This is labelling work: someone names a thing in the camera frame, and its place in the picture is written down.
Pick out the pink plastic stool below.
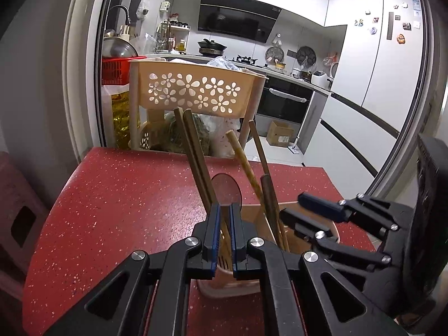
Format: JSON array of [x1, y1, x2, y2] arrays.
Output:
[[1, 152, 49, 324]]

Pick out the black kitchen faucet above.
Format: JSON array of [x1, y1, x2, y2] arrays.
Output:
[[104, 4, 130, 36]]

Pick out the black range hood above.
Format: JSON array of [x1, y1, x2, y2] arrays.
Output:
[[197, 0, 282, 43]]

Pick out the black built-in oven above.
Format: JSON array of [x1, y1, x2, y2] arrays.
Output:
[[257, 76, 314, 124]]

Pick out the cardboard box on floor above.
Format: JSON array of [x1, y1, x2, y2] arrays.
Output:
[[267, 121, 294, 147]]

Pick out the beige utensil holder caddy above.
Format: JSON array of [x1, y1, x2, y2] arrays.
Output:
[[197, 202, 339, 299]]

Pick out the black wok on stove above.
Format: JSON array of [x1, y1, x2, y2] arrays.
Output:
[[198, 39, 227, 57]]

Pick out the carved wooden chopstick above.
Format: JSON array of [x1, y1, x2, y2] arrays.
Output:
[[225, 130, 264, 206]]

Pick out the bamboo chopstick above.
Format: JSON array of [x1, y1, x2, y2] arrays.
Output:
[[174, 107, 211, 215], [183, 108, 219, 204]]

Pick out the plain wooden chopstick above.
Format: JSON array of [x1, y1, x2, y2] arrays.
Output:
[[249, 120, 290, 251]]

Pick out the beige flower-pattern storage cart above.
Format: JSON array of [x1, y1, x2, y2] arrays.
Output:
[[129, 59, 267, 150]]

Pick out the white refrigerator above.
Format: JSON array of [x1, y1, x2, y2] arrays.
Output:
[[304, 0, 424, 198]]

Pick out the red plastic basket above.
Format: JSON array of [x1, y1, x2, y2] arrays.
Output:
[[102, 56, 146, 86]]

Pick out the yellow foil bag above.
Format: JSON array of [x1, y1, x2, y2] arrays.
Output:
[[112, 92, 130, 150]]

